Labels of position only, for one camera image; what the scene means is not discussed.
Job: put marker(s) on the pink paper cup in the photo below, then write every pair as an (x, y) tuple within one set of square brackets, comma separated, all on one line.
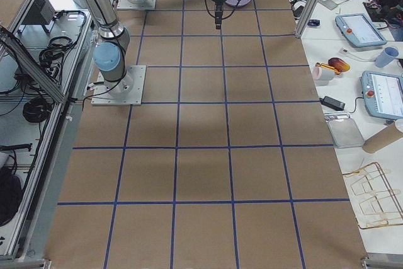
[(322, 74)]

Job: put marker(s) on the light blue plastic cup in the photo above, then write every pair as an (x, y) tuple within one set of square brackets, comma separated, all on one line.
[(387, 55)]

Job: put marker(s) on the small blue black device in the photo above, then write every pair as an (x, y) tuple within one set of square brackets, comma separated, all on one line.
[(314, 23)]

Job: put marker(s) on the red orange fruit object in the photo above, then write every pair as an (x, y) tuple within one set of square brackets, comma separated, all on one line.
[(339, 64)]

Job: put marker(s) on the black power adapter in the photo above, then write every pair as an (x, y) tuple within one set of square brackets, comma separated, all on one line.
[(332, 103)]

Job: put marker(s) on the teach pendant far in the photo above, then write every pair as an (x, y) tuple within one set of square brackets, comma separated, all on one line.
[(359, 30)]

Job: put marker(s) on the teach pendant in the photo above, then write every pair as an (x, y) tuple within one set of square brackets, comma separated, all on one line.
[(382, 94), (359, 30)]

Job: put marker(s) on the metal tin tray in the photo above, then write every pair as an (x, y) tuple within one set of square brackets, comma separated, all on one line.
[(344, 130)]

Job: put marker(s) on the teach pendant near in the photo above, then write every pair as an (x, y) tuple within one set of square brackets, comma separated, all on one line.
[(382, 94)]

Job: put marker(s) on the cardboard tube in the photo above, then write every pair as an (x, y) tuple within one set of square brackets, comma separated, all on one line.
[(383, 138)]

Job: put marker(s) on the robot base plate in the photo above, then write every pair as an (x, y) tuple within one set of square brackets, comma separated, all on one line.
[(128, 92)]

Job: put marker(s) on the gold wire rack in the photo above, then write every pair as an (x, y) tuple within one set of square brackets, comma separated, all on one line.
[(375, 201)]

